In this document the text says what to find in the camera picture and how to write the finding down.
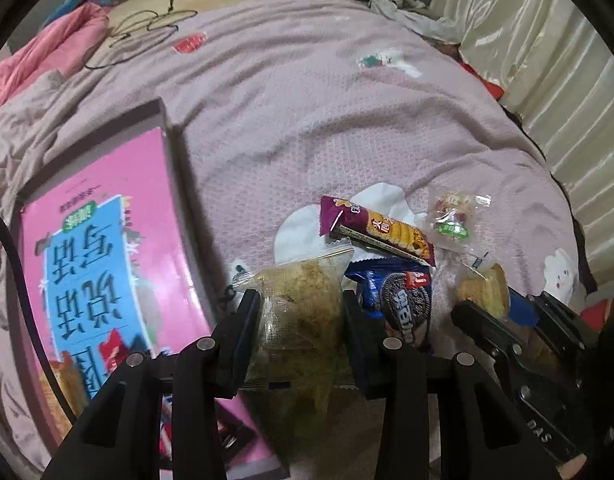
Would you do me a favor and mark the blue striped cloth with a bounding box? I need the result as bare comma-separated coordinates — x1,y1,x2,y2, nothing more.
40,0,114,28

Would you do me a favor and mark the blue Oreo packet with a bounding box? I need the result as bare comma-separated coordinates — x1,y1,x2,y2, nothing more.
345,257,433,348

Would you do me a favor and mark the clear candy bag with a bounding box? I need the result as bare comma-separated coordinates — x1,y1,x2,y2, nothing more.
422,185,492,255

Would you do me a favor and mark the clear yellow cake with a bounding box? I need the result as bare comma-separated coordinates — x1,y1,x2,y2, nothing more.
456,262,511,320

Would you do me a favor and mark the clear bag brown snack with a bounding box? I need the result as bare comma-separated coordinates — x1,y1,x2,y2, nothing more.
233,240,354,412

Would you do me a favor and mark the lilac bed cover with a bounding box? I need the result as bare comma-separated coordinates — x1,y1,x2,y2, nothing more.
0,0,588,480

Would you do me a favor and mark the red bag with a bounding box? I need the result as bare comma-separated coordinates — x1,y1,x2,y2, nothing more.
460,62,504,101

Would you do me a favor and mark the black cable on bed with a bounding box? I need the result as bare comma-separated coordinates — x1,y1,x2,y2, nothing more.
82,0,200,72

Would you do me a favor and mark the cream curtain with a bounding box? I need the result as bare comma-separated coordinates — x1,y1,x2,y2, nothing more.
432,0,614,285

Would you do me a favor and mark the pink quilt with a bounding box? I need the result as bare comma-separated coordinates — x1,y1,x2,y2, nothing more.
0,3,109,108

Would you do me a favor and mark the purple biscuit bar packet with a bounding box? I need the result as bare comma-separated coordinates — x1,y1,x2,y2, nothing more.
319,196,435,266

